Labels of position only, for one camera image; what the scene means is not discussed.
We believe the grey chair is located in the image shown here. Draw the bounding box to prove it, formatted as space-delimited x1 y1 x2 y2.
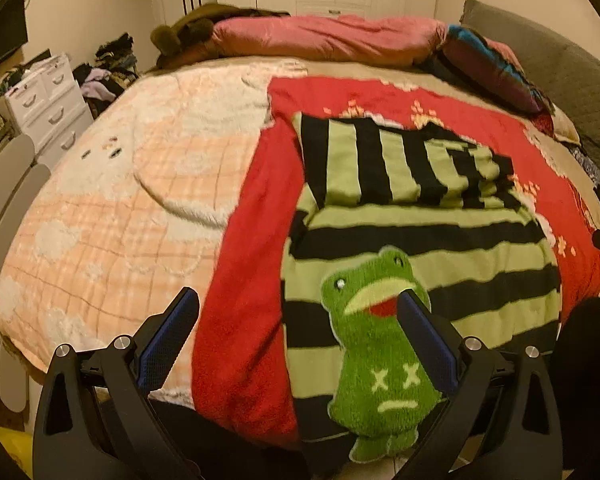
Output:
0 134 52 413

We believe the red floral blanket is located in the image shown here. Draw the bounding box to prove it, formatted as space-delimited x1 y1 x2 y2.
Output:
190 76 600 448

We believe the green black striped frog sweater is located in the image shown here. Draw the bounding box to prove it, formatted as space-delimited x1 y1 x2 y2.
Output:
280 112 563 463

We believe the white drawer cabinet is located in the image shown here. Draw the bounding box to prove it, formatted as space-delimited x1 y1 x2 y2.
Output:
4 54 95 171

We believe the striped colourful pillow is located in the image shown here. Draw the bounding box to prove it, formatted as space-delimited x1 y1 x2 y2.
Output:
430 25 556 116

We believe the blue patterned cloth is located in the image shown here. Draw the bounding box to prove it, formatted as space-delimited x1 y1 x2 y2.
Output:
570 144 600 196

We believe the white plaid fluffy blanket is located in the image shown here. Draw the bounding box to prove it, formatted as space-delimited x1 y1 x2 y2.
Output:
0 57 281 401

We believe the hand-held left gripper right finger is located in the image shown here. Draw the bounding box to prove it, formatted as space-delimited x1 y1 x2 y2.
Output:
395 290 563 480

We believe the pink quilt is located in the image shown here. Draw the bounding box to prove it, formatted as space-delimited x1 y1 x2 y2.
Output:
212 14 448 68

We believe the pile of clothes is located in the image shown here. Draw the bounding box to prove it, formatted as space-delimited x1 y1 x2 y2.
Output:
72 32 141 118

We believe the grey quilted headboard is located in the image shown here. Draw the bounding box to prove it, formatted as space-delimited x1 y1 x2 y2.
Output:
460 0 600 171

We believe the brown fur-trimmed coat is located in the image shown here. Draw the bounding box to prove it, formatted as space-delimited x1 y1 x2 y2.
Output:
150 4 291 68

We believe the beige bed sheet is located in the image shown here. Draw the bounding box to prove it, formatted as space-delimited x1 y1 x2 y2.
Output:
145 55 600 306

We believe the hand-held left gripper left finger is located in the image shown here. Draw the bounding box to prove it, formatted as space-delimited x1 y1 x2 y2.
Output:
32 287 203 480

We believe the cream pillow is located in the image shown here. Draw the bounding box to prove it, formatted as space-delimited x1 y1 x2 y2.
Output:
550 105 582 146

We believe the black television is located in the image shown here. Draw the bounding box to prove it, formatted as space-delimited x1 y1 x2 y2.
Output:
0 0 29 78

